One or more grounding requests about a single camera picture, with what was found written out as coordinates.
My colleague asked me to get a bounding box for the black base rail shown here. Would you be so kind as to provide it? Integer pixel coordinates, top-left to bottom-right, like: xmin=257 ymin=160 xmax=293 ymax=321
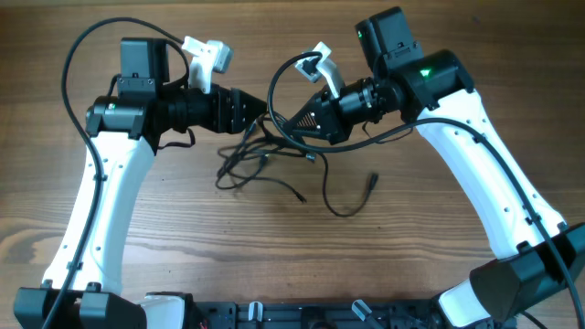
xmin=190 ymin=300 xmax=449 ymax=329

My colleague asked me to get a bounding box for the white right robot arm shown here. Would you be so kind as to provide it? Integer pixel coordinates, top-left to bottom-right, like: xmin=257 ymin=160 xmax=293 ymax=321
xmin=276 ymin=7 xmax=584 ymax=328

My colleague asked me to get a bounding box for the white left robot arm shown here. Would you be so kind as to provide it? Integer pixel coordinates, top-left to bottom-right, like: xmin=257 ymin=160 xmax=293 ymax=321
xmin=14 ymin=37 xmax=266 ymax=328

